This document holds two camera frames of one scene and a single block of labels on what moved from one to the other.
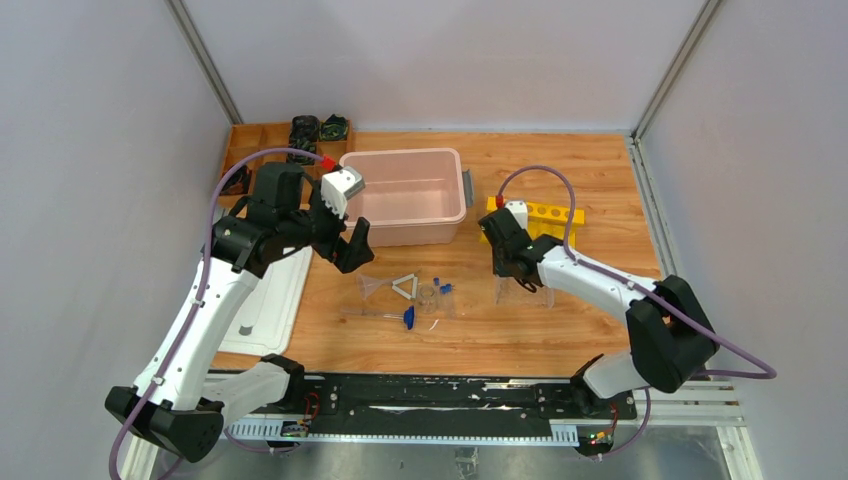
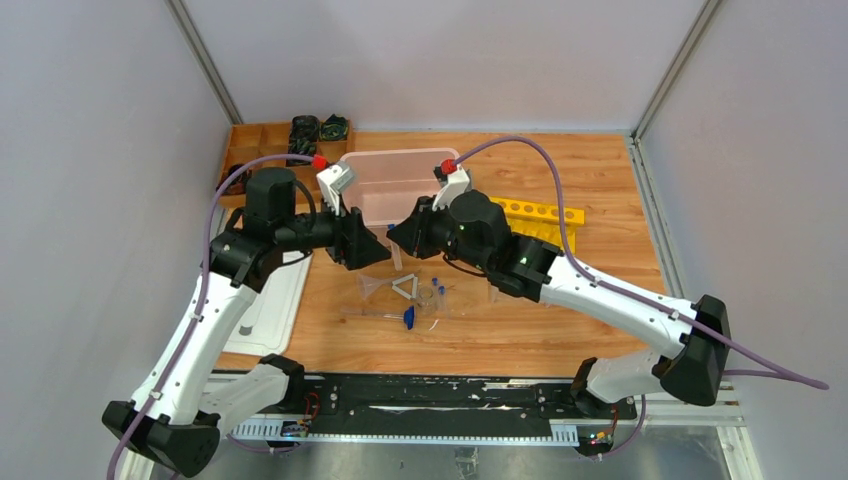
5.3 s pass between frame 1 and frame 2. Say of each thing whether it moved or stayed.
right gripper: moved
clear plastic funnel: stayed
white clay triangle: stayed
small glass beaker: stayed
